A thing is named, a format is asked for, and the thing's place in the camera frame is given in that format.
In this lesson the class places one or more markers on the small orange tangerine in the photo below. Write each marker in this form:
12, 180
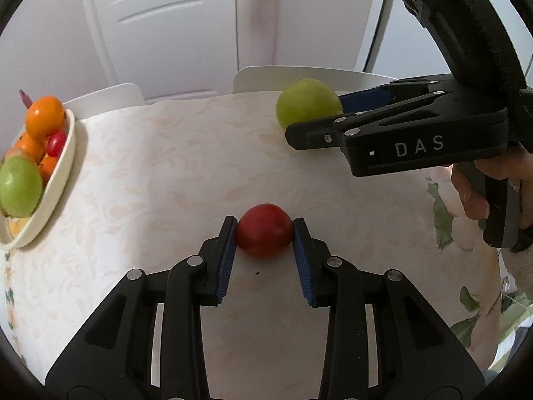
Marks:
50, 168

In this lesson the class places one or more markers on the white panelled door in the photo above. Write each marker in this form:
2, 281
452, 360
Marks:
166, 29

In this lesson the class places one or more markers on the green apple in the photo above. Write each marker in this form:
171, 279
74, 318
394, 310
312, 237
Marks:
18, 189
306, 102

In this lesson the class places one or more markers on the red plum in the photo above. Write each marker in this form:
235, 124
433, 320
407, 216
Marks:
264, 231
56, 143

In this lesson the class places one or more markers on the white chair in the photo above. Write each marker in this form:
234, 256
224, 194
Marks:
266, 77
108, 98

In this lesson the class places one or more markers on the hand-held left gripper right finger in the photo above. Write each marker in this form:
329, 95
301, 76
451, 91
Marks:
303, 258

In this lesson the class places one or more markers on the white sliding door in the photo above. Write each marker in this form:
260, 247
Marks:
408, 41

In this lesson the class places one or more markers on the person's right hand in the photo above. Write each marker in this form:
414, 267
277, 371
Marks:
470, 200

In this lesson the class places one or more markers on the maroon pointed object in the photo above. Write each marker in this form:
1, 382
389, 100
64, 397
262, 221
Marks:
26, 99

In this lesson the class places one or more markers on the cream oval dish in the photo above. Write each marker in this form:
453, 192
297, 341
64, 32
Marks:
50, 200

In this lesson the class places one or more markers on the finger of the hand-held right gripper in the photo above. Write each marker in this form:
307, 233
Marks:
366, 99
312, 133

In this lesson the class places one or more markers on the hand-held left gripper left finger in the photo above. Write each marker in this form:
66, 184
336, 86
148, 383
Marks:
225, 258

